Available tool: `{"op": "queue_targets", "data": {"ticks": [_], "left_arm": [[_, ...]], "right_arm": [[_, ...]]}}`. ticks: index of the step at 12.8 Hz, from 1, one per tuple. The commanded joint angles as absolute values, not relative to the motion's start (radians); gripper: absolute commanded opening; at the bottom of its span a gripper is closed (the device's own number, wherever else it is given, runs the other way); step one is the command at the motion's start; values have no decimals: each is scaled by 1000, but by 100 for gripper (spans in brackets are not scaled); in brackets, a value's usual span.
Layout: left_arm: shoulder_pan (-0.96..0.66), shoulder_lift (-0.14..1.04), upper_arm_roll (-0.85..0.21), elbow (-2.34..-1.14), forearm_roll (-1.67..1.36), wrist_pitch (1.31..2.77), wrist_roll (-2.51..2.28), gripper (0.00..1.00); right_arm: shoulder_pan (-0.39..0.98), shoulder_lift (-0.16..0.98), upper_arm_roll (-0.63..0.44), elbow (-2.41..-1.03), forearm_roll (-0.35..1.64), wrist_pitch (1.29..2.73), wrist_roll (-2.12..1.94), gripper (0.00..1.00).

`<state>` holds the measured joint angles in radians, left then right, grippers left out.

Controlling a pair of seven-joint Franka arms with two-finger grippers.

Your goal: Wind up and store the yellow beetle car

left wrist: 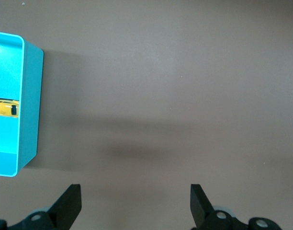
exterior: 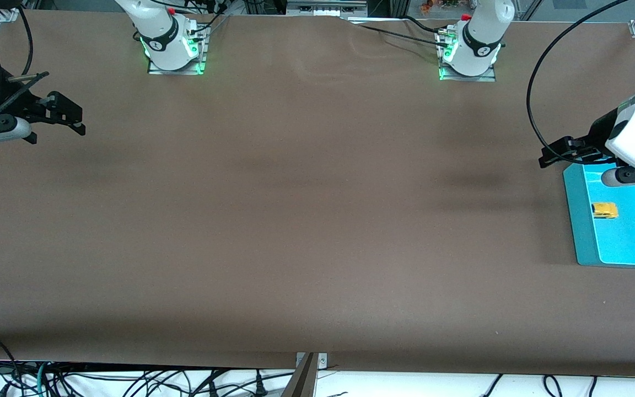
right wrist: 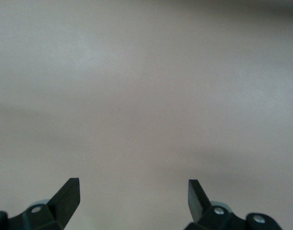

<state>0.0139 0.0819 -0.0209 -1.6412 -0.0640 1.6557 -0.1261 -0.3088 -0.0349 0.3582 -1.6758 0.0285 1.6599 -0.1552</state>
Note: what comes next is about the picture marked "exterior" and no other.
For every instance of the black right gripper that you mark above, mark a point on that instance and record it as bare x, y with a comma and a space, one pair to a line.
24, 106

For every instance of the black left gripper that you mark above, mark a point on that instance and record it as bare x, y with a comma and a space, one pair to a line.
598, 134

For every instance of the yellow beetle toy car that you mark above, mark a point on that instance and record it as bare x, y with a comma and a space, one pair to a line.
605, 210

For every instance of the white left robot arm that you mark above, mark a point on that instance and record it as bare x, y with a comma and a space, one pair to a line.
477, 52

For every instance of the teal plastic storage bin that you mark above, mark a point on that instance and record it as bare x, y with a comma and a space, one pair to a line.
626, 237

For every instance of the orange small background object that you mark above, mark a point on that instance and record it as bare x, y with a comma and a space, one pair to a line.
426, 6

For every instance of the brown table cover sheet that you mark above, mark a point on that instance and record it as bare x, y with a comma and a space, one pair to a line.
317, 248

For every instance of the grey power strip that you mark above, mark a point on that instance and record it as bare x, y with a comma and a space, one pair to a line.
326, 6

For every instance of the brown table support beam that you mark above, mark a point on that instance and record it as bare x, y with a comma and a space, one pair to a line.
301, 383

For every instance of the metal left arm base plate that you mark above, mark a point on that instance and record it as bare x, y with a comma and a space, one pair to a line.
467, 79

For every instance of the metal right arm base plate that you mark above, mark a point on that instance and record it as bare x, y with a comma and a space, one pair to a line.
177, 71

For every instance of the small metal table bracket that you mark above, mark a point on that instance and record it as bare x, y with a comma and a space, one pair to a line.
322, 361

